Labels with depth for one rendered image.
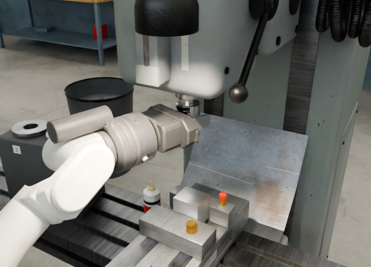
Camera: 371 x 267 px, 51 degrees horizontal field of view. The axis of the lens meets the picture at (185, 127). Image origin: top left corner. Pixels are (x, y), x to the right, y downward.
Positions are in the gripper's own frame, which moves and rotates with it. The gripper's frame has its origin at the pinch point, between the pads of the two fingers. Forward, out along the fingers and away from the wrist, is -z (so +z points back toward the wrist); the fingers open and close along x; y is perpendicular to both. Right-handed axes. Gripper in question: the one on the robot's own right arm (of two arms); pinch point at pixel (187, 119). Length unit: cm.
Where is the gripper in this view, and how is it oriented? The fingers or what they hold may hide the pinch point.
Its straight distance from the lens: 74.7
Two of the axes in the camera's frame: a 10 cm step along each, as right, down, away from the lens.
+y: -0.1, 9.1, 4.2
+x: -6.8, -3.1, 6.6
